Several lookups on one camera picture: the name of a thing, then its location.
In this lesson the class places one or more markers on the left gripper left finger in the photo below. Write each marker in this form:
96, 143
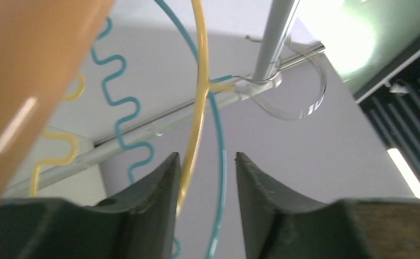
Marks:
137, 222

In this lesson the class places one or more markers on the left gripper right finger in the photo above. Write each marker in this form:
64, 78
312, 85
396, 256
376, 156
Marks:
279, 222

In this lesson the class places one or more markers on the orange wire hanger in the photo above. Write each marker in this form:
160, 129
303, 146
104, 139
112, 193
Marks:
42, 45

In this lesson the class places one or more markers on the white clothes rack frame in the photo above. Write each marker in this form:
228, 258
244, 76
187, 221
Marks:
168, 120

